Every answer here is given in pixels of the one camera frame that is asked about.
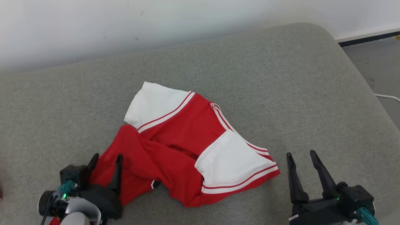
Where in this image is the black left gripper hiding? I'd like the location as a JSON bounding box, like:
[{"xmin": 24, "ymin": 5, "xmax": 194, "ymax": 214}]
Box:
[{"xmin": 38, "ymin": 153, "xmax": 123, "ymax": 220}]

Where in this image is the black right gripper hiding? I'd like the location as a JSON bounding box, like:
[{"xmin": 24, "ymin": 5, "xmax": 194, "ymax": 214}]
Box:
[{"xmin": 287, "ymin": 150, "xmax": 360, "ymax": 225}]

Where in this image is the red white lettered jersey shirt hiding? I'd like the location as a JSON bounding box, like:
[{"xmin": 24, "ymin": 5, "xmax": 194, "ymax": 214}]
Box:
[{"xmin": 90, "ymin": 82, "xmax": 281, "ymax": 208}]

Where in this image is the left arm cable teal plug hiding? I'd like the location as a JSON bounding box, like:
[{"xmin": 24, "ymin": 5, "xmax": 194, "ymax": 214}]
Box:
[{"xmin": 41, "ymin": 180, "xmax": 76, "ymax": 225}]

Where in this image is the arm cable teal plug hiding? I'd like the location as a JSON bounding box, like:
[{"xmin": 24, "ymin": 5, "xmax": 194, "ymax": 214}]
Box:
[
  {"xmin": 41, "ymin": 180, "xmax": 76, "ymax": 225},
  {"xmin": 356, "ymin": 207, "xmax": 379, "ymax": 225}
]

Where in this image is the right arm cable teal plug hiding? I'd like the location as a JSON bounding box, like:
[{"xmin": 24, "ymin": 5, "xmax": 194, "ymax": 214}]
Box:
[{"xmin": 356, "ymin": 207, "xmax": 379, "ymax": 225}]

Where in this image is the white floor cable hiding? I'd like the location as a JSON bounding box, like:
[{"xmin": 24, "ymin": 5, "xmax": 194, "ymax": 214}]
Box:
[{"xmin": 374, "ymin": 93, "xmax": 400, "ymax": 103}]

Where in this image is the dark wall baseboard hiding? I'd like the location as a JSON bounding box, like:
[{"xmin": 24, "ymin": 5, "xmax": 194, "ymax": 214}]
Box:
[{"xmin": 334, "ymin": 26, "xmax": 400, "ymax": 48}]

